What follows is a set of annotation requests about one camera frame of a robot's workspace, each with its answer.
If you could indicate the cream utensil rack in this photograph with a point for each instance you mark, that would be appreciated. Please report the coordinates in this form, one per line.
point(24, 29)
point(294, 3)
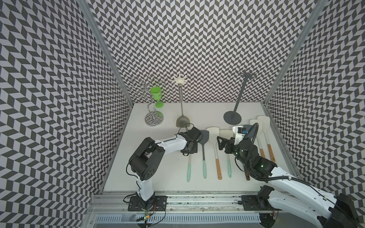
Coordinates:
point(180, 80)

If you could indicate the chrome wire glass rack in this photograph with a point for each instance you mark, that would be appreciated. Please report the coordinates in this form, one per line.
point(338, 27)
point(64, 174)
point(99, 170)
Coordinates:
point(153, 118)

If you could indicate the green plastic goblet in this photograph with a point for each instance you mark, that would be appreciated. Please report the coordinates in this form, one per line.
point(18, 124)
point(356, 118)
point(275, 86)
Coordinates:
point(156, 93)

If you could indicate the white spatula mint handle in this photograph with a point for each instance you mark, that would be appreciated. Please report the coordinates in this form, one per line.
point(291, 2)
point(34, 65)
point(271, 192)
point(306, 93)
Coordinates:
point(228, 134)

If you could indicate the white spatula wooden handle rack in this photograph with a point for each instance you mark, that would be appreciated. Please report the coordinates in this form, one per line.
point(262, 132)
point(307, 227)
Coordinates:
point(214, 132)

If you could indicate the metal base rail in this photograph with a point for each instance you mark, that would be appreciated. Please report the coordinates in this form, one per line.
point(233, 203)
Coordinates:
point(189, 210)

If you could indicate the grey spatula mint handle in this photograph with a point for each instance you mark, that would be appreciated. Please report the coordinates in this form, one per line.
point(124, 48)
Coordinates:
point(247, 126)

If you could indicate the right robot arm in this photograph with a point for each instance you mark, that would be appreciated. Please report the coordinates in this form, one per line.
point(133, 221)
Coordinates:
point(286, 192)

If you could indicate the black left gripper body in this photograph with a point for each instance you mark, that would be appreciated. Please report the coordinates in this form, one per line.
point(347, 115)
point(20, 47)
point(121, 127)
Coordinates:
point(193, 149)

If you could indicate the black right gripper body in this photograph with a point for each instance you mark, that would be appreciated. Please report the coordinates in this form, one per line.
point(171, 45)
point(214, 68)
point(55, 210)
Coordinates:
point(230, 147)

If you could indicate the dark grey utensil rack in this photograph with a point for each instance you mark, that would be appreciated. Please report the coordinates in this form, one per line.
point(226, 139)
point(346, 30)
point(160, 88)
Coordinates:
point(232, 117)

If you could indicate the grey turner mint handle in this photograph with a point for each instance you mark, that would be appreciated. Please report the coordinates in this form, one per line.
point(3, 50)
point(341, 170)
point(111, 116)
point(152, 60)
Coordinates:
point(204, 139)

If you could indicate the steel spoon brown handle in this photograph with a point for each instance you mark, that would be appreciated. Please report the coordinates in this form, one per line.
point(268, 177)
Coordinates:
point(246, 175)

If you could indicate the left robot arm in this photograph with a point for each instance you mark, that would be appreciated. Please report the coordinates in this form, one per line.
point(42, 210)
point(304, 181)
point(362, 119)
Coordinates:
point(144, 164)

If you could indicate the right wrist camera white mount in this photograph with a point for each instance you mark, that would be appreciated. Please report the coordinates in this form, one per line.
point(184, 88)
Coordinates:
point(239, 132)

